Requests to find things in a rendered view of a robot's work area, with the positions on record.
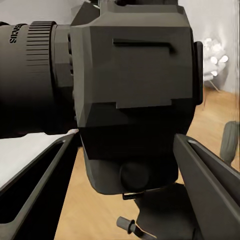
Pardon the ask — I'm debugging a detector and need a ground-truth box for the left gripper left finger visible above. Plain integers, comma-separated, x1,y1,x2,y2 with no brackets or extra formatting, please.
0,133,78,240

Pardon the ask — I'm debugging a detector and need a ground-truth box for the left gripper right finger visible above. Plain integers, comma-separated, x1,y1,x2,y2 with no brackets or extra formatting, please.
172,133,240,240

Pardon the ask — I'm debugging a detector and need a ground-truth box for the camera tripod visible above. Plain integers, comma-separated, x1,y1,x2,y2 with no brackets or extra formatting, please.
116,121,240,240

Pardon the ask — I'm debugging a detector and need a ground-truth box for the digital camera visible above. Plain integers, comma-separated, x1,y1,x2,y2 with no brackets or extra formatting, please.
0,0,203,200

